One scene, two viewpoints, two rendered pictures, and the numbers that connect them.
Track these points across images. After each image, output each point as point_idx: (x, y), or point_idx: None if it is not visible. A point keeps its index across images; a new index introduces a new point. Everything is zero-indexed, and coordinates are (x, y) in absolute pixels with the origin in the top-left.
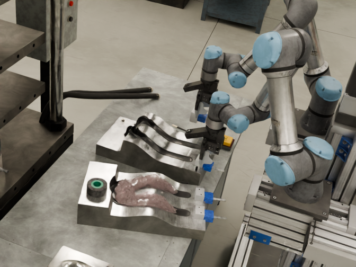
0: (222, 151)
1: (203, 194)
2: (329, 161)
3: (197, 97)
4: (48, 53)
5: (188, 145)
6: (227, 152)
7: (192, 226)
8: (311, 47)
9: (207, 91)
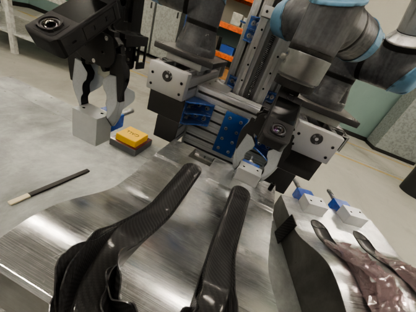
0: (151, 153)
1: (319, 199)
2: None
3: (122, 56)
4: None
5: (186, 181)
6: (155, 149)
7: (379, 235)
8: None
9: (122, 30)
